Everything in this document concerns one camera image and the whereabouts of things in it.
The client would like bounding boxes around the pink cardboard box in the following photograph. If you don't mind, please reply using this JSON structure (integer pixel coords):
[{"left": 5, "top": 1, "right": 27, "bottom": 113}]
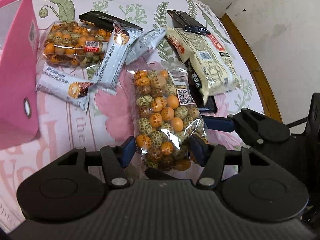
[{"left": 0, "top": 0, "right": 39, "bottom": 149}]

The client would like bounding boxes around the cream rice cracker bag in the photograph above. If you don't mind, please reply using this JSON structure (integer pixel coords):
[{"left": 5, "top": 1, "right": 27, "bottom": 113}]
[{"left": 165, "top": 27, "right": 240, "bottom": 103}]

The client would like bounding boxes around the wooden bed frame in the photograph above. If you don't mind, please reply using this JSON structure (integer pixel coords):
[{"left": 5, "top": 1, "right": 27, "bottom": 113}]
[{"left": 220, "top": 14, "right": 283, "bottom": 122}]

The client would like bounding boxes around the white wafer bar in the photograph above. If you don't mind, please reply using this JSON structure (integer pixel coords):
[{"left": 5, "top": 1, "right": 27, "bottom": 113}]
[
  {"left": 36, "top": 66, "right": 96, "bottom": 113},
  {"left": 92, "top": 21, "right": 143, "bottom": 95},
  {"left": 125, "top": 28, "right": 166, "bottom": 65}
]

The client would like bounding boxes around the peanut snack bag back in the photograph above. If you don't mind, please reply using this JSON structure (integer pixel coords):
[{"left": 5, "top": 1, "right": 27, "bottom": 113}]
[{"left": 38, "top": 21, "right": 112, "bottom": 68}]

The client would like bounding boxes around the peanut snack bag front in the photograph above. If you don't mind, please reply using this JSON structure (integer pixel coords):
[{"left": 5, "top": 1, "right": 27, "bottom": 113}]
[{"left": 125, "top": 62, "right": 208, "bottom": 171}]

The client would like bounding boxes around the black snack pack left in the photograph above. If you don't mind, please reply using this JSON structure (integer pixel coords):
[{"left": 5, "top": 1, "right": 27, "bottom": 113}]
[{"left": 79, "top": 10, "right": 143, "bottom": 31}]

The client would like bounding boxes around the black snack pack under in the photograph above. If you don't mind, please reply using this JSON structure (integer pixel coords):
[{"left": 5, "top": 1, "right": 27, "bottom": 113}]
[{"left": 184, "top": 59, "right": 217, "bottom": 113}]

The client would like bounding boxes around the floral bed sheet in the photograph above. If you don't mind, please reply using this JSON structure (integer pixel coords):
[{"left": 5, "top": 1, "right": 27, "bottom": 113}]
[{"left": 1, "top": 0, "right": 263, "bottom": 232}]

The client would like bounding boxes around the black snack pack right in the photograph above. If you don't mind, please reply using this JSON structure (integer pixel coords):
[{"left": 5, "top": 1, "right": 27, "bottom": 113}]
[{"left": 167, "top": 9, "right": 210, "bottom": 35}]

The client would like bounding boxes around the black snack pack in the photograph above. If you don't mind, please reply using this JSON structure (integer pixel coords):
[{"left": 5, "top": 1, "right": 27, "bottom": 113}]
[
  {"left": 167, "top": 9, "right": 210, "bottom": 35},
  {"left": 79, "top": 10, "right": 143, "bottom": 31}
]

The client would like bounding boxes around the peanut snack bag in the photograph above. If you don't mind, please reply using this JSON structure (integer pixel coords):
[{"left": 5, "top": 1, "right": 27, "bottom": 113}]
[
  {"left": 125, "top": 62, "right": 208, "bottom": 171},
  {"left": 38, "top": 21, "right": 112, "bottom": 68}
]

